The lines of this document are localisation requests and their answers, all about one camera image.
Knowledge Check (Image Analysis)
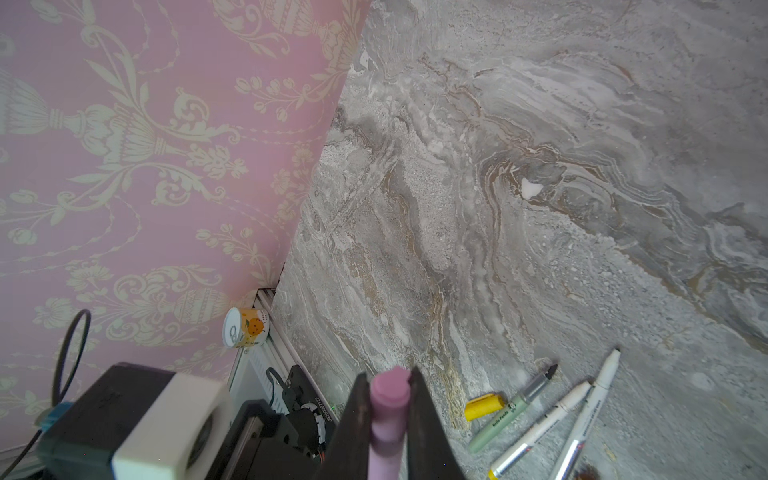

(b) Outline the white green pen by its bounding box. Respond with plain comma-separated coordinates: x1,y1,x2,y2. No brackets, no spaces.
549,348,621,480

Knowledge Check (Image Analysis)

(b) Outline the pale green pen dark tip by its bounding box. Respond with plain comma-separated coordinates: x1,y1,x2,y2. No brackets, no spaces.
468,363,559,454

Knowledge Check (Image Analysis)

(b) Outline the white pen yellow tip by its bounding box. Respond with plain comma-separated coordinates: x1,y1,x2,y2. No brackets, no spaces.
488,381,592,479

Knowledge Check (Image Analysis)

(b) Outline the black left camera cable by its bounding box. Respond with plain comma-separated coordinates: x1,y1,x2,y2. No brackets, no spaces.
0,308,93,480

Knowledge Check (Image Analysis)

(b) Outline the aluminium front rail frame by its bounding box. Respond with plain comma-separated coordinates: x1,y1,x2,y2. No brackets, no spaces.
229,316,337,445

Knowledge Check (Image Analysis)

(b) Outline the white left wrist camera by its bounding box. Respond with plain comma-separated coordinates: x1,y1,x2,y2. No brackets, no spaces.
36,363,233,479

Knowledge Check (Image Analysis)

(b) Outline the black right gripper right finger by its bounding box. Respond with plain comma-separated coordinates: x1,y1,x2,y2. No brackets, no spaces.
407,367,465,480

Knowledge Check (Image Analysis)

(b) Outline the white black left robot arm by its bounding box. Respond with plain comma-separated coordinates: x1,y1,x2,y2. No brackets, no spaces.
206,365,337,479

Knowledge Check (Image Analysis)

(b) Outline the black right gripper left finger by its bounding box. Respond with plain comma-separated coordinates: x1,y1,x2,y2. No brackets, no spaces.
313,373,372,480

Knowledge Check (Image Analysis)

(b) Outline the yellow pen cap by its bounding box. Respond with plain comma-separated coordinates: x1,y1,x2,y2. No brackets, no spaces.
464,393,505,422

